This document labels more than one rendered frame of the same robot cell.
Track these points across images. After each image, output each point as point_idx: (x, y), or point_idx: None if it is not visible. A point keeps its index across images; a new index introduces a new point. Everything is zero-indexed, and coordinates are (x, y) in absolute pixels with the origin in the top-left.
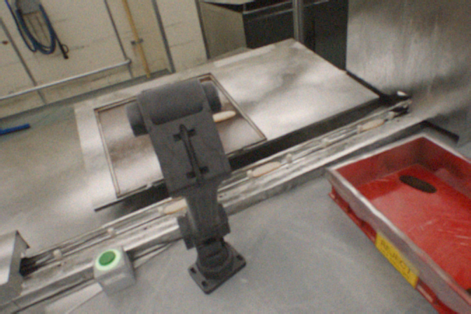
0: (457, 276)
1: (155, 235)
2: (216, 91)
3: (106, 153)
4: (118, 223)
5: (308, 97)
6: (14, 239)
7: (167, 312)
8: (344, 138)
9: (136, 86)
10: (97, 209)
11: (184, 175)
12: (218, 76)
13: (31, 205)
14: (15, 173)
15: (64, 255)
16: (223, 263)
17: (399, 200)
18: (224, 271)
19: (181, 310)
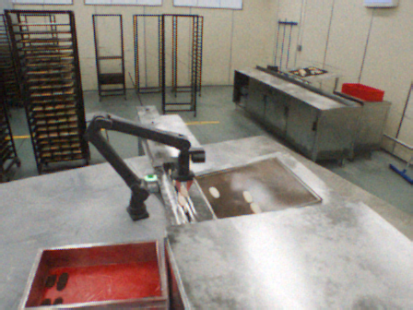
0: (75, 280)
1: (162, 192)
2: (95, 120)
3: (230, 169)
4: (180, 184)
5: None
6: (175, 156)
7: (126, 200)
8: None
9: (305, 168)
10: None
11: (86, 130)
12: (318, 205)
13: (218, 164)
14: (251, 157)
15: None
16: (130, 206)
17: (134, 286)
18: (129, 209)
19: (124, 203)
